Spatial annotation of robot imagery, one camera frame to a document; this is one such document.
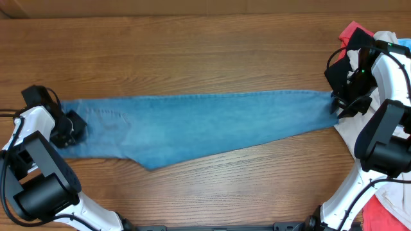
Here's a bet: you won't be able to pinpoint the red cloth garment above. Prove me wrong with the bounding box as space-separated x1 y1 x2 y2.
335 21 410 230

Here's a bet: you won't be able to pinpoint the black cloth garment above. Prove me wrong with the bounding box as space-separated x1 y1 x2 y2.
324 28 374 96

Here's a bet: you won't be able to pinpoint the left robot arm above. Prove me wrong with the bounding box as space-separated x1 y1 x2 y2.
1 85 135 231

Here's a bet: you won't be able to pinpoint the white cloth garment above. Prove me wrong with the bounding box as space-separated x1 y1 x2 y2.
333 30 411 228

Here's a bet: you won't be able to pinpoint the blue denim jeans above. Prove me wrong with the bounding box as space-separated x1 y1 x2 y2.
59 90 338 170

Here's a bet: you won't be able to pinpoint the light blue cloth garment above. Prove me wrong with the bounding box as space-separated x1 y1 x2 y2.
398 38 411 50

